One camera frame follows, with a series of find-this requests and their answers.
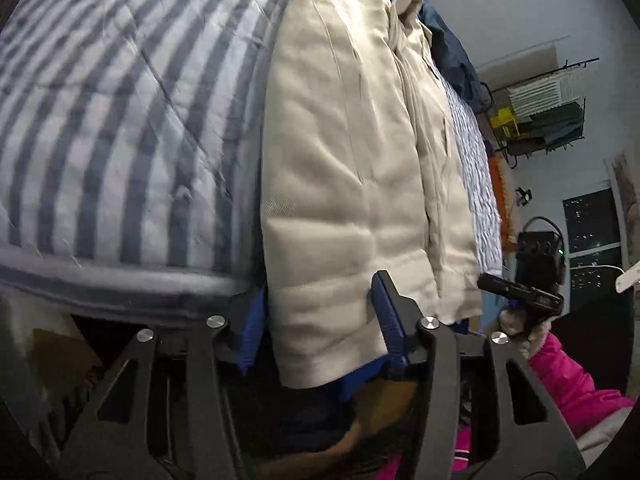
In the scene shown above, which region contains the dark wall panel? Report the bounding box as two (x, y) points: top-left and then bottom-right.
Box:
(561, 186), (624, 312)

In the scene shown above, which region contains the beige jacket with blue lining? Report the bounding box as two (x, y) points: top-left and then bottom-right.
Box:
(259, 0), (484, 390)

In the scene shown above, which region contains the dark green towel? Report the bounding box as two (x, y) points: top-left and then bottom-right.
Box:
(529, 101), (587, 147)

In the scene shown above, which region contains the orange fluffy cloth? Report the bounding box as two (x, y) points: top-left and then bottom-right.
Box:
(487, 156), (517, 255)

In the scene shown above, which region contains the black drying rack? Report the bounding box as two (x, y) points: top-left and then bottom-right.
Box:
(486, 56), (602, 169)

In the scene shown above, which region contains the blue striped quilt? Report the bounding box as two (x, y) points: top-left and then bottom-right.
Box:
(0, 0), (302, 323)

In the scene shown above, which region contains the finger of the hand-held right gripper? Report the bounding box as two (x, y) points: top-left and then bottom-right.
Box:
(477, 273), (522, 299)

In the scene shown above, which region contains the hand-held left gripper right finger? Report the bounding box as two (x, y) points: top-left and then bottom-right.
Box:
(371, 270), (584, 480)

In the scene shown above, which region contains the blue checked bed sheet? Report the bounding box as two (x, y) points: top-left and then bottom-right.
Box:
(444, 79), (504, 273)

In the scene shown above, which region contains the person's right hand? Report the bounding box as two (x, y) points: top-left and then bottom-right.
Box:
(499, 306), (552, 358)

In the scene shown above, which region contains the navy blue garment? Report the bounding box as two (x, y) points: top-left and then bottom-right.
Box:
(419, 0), (489, 112)

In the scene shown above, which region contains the black power station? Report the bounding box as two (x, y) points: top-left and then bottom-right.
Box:
(515, 216), (569, 297)

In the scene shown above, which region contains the white towel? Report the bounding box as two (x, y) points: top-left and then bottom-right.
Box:
(506, 71), (584, 120)

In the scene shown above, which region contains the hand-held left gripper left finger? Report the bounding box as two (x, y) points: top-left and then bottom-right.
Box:
(64, 289), (267, 480)

